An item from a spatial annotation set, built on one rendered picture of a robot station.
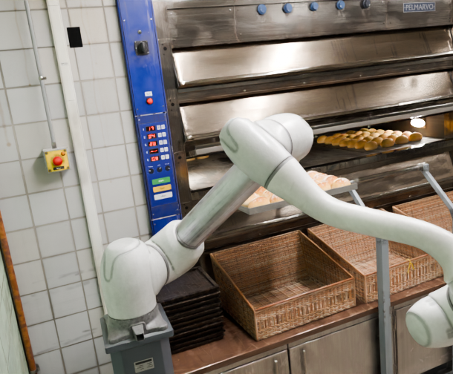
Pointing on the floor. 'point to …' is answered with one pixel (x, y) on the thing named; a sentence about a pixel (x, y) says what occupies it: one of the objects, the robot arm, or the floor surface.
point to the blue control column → (131, 25)
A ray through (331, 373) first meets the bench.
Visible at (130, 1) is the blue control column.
